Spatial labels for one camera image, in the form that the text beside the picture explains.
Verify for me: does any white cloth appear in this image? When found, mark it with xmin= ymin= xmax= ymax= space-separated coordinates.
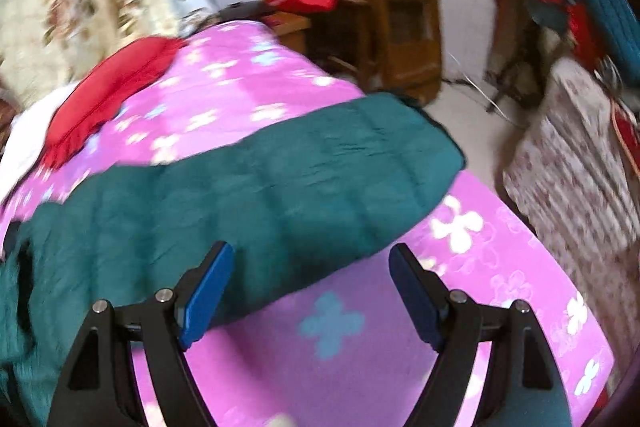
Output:
xmin=0 ymin=83 xmax=71 ymax=208

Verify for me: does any teal quilted garment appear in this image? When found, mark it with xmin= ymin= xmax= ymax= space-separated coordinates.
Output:
xmin=525 ymin=0 xmax=640 ymax=72

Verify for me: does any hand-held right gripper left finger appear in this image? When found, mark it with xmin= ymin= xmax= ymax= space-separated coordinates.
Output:
xmin=47 ymin=241 xmax=236 ymax=427

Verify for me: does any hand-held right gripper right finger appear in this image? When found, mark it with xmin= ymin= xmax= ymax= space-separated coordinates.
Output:
xmin=388 ymin=243 xmax=573 ymax=427

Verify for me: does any pink floral bed sheet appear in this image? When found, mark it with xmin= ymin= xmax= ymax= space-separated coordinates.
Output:
xmin=0 ymin=20 xmax=616 ymax=427

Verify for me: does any dark green quilted jacket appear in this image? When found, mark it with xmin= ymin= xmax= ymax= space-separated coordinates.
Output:
xmin=0 ymin=92 xmax=467 ymax=427

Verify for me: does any floral patterned sofa cover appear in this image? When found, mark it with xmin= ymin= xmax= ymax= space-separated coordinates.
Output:
xmin=502 ymin=56 xmax=640 ymax=358

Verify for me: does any red pillow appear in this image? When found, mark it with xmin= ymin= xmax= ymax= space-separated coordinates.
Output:
xmin=42 ymin=36 xmax=182 ymax=168

